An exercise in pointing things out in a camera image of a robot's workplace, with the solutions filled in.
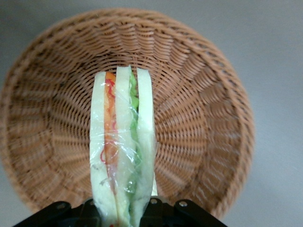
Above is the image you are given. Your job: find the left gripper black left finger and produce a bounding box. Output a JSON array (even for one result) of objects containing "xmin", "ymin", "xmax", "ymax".
[{"xmin": 11, "ymin": 198, "xmax": 103, "ymax": 227}]

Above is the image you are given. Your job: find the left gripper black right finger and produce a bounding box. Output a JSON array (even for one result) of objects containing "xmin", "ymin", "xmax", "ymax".
[{"xmin": 141, "ymin": 197, "xmax": 230, "ymax": 227}]

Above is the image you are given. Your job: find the triangle sandwich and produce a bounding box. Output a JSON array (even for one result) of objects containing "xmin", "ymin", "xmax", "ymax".
[{"xmin": 89, "ymin": 64, "xmax": 159, "ymax": 227}]

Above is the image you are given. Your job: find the round brown wicker basket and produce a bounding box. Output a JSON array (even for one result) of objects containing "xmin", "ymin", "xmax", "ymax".
[{"xmin": 0, "ymin": 7, "xmax": 256, "ymax": 218}]

